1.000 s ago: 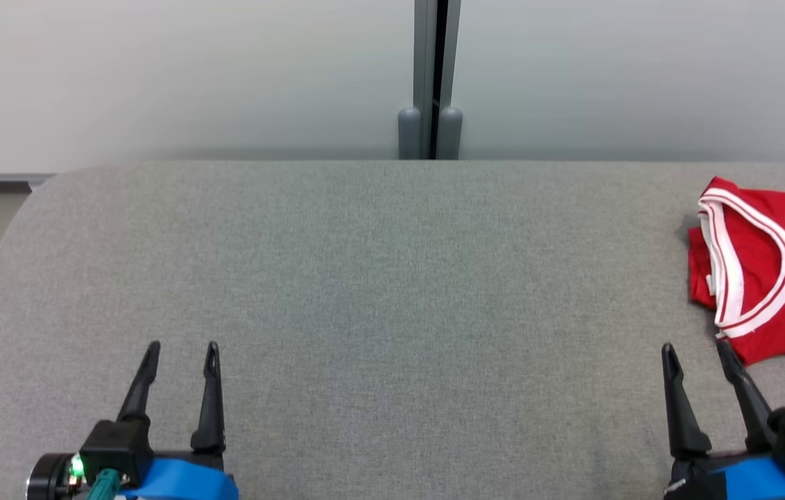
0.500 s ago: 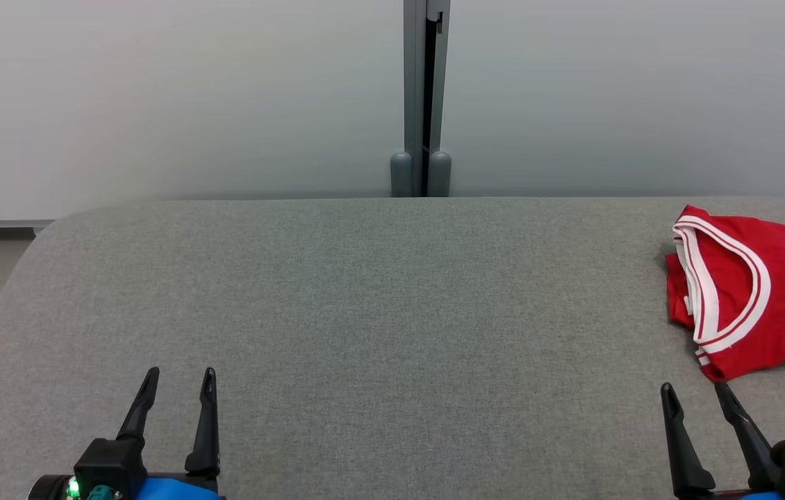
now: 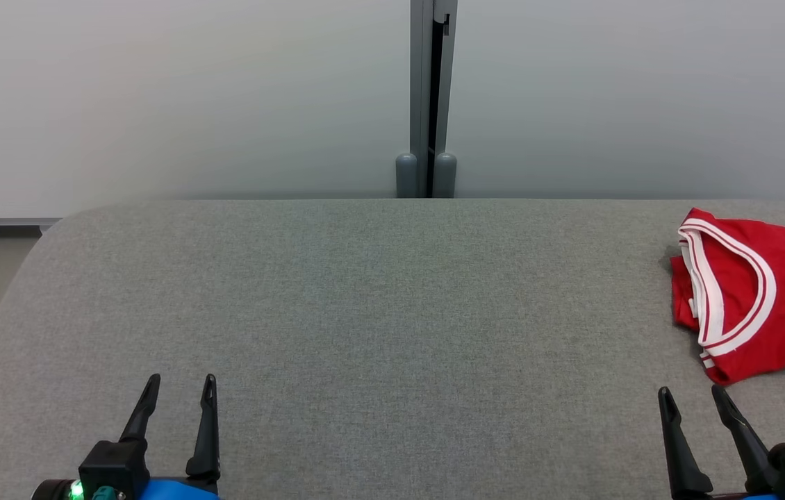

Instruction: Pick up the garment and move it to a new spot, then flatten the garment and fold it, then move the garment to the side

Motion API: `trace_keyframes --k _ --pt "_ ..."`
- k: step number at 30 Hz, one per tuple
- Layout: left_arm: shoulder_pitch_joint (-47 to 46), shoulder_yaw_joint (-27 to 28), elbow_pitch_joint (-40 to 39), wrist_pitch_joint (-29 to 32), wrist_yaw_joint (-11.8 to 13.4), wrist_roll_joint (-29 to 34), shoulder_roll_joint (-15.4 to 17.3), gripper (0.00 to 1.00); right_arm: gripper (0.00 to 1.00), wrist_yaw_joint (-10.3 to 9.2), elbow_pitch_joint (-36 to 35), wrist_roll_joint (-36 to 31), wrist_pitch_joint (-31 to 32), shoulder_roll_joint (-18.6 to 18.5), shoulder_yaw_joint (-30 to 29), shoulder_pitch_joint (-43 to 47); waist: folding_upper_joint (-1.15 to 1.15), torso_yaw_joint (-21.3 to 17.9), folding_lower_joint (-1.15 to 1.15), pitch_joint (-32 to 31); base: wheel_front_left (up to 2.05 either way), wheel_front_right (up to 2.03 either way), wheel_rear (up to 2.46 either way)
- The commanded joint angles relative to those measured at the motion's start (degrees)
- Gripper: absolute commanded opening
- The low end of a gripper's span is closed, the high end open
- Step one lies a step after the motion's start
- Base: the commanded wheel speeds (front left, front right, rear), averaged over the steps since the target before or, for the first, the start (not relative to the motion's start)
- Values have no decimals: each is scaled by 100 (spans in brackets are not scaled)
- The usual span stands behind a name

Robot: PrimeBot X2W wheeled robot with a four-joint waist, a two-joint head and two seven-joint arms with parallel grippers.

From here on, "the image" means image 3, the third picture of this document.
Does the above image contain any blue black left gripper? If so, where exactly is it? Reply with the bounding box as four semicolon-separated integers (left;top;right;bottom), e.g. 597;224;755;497
119;374;222;500

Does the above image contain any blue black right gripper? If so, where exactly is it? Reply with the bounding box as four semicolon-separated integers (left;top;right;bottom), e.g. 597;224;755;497
656;384;779;500

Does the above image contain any red white striped jersey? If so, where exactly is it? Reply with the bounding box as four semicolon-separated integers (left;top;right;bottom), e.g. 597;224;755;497
668;206;785;387

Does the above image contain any grey cylindrical post bumper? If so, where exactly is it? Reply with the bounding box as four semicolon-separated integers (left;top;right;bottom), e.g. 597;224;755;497
395;152;420;200
433;151;458;199

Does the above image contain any grey metal partition post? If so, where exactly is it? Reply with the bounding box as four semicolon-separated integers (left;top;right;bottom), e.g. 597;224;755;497
409;0;460;199

